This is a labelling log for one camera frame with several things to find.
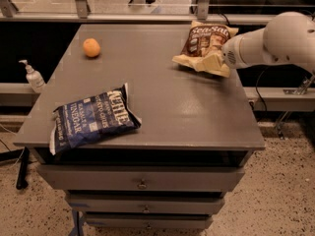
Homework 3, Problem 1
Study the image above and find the black stand leg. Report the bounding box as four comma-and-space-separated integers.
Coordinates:
16, 148, 30, 190

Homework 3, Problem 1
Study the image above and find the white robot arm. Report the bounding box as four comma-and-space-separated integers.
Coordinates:
197, 12, 315, 74

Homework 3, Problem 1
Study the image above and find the grey drawer cabinet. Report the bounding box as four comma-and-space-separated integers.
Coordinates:
16, 25, 264, 218

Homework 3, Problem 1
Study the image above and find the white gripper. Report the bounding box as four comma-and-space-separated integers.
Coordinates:
195, 34, 246, 73

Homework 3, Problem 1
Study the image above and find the brown sea salt chip bag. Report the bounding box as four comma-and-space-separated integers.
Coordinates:
172, 21, 238, 78

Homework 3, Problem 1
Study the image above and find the bottom grey drawer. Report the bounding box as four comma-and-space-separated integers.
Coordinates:
85, 213, 213, 229

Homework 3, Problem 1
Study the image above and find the top grey drawer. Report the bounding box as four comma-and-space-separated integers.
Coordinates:
37, 164, 244, 192

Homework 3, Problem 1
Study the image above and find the white pump sanitizer bottle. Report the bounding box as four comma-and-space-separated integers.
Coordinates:
20, 60, 45, 93

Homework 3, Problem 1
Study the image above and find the grey drawer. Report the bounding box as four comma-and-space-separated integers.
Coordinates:
85, 213, 213, 229
66, 195, 224, 214
37, 164, 244, 192

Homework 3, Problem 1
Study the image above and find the middle grey drawer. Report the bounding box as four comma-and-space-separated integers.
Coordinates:
66, 195, 224, 214

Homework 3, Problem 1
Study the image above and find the orange fruit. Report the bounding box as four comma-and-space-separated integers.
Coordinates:
83, 38, 100, 58

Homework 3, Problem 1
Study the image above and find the blue salt vinegar chip bag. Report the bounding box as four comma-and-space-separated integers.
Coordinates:
49, 84, 142, 155

